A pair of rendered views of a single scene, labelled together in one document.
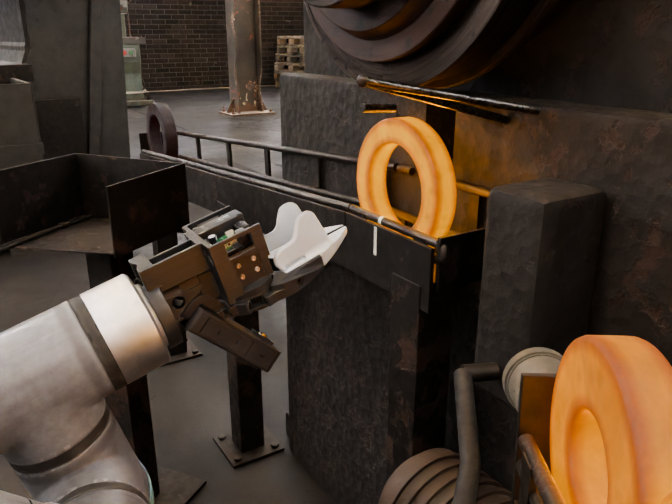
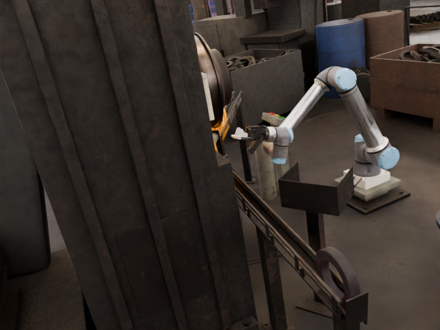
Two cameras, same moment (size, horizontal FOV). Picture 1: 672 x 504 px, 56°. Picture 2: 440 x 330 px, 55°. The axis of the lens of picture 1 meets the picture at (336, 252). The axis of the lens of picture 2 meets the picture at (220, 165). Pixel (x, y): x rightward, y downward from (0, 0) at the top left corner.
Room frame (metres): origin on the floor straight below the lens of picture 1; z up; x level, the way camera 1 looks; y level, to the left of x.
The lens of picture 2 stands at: (2.80, 0.46, 1.53)
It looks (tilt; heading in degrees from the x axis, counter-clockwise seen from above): 23 degrees down; 195
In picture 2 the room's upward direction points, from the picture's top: 10 degrees counter-clockwise
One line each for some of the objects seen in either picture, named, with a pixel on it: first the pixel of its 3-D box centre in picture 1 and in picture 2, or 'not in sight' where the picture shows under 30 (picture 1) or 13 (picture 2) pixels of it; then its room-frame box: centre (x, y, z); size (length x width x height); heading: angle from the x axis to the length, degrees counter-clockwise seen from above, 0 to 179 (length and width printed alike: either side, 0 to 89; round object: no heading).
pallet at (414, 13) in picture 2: not in sight; (416, 19); (-7.39, 2.74, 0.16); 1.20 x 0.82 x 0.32; 22
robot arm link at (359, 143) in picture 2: not in sight; (366, 146); (0.03, 0.78, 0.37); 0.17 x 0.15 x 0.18; 26
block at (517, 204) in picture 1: (537, 293); not in sight; (0.63, -0.22, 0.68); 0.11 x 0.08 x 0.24; 122
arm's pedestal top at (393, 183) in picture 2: not in sight; (366, 182); (0.03, 0.77, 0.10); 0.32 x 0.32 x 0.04; 36
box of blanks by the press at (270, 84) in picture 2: not in sight; (247, 90); (-1.93, -0.28, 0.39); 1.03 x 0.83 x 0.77; 137
